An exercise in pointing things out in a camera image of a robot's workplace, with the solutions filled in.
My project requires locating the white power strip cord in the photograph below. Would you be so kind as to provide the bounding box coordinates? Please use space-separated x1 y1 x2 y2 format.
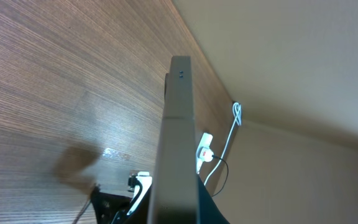
203 101 243 187

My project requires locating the blue Galaxy smartphone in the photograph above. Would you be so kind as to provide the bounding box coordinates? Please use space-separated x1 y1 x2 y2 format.
147 56 199 224

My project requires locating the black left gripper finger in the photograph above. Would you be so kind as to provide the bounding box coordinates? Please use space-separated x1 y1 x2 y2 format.
196 175 229 224

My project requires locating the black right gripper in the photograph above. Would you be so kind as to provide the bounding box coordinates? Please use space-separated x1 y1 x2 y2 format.
90 187 151 224

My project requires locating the white power strip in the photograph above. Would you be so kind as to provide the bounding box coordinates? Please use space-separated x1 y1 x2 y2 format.
196 133 214 174

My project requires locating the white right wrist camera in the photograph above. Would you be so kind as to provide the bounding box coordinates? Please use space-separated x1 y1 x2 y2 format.
126 171 152 216

